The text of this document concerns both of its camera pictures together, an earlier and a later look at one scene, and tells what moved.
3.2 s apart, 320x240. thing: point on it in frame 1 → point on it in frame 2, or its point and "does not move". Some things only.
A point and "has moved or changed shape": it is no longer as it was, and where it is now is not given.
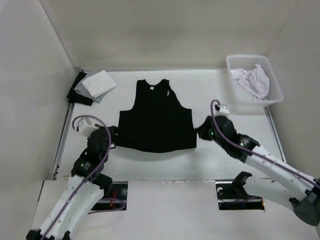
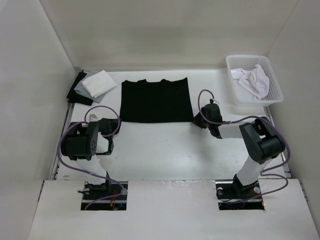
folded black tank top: x=74 y=97 does not move
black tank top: x=157 y=122 has moved or changed shape
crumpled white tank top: x=254 y=81 does not move
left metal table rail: x=62 y=140 does not move
